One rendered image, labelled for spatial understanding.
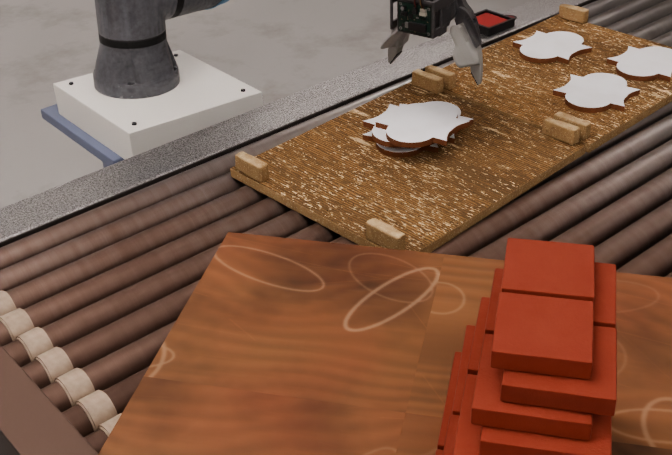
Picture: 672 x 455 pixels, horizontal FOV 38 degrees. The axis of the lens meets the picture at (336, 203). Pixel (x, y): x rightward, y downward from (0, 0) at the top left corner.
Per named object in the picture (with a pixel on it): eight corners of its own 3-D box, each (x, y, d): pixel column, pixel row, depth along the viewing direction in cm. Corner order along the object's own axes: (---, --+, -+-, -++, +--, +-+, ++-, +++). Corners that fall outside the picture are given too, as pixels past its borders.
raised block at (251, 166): (234, 170, 146) (233, 154, 145) (244, 165, 147) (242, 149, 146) (261, 184, 143) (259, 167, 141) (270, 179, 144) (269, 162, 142)
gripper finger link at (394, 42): (360, 59, 146) (390, 18, 139) (381, 46, 150) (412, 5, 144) (374, 74, 146) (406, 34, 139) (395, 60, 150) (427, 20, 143)
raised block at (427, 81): (410, 85, 169) (410, 70, 168) (417, 82, 170) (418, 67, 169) (437, 95, 165) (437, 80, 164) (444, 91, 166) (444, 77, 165)
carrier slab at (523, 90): (417, 87, 172) (417, 78, 171) (557, 21, 196) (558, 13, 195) (588, 153, 150) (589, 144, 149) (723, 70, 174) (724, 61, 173)
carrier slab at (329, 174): (230, 177, 148) (229, 167, 147) (413, 88, 172) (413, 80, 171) (404, 270, 126) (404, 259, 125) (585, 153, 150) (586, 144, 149)
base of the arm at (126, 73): (77, 82, 176) (70, 29, 172) (144, 60, 186) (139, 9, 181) (129, 106, 168) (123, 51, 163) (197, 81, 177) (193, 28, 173)
